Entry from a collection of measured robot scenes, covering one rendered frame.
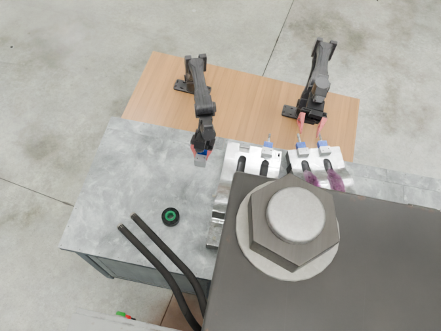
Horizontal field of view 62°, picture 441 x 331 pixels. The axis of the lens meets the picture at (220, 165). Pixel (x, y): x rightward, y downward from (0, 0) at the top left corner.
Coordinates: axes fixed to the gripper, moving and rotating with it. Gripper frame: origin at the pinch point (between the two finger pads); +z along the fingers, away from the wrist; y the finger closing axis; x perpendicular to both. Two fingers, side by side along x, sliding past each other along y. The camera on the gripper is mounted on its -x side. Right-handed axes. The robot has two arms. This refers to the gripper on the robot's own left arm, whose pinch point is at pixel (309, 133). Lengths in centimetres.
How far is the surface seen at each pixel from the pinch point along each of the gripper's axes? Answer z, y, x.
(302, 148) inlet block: -11.9, 3.0, 31.6
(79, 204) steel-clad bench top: 41, -90, 39
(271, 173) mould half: 5.5, -8.8, 30.8
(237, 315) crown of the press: 78, -17, -83
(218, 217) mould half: 32, -27, 31
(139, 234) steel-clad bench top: 47, -59, 39
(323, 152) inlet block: -12.3, 13.5, 31.6
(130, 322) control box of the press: 81, -37, -29
